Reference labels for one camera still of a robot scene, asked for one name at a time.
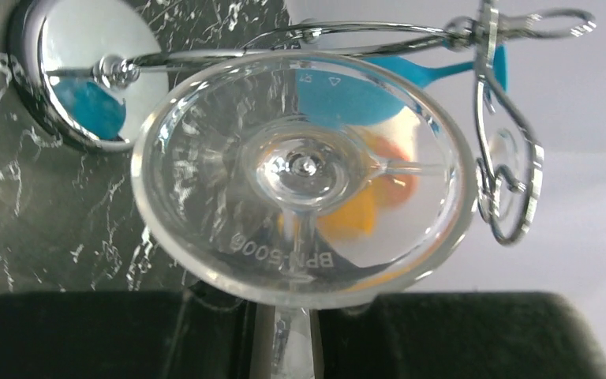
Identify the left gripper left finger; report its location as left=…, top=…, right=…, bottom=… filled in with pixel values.
left=0, top=291, right=255, bottom=378

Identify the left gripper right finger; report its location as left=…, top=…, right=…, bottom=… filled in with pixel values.
left=320, top=292, right=606, bottom=378

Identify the clear wine glass front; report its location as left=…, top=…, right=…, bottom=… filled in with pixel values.
left=130, top=51, right=477, bottom=378

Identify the blue plastic wine glass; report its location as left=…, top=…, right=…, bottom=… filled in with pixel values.
left=51, top=44, right=509, bottom=141

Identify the chrome wine glass rack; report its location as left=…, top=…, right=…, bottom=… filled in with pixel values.
left=8, top=1, right=597, bottom=246

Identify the white orange cylindrical appliance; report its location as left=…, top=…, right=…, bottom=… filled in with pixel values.
left=276, top=104, right=421, bottom=242

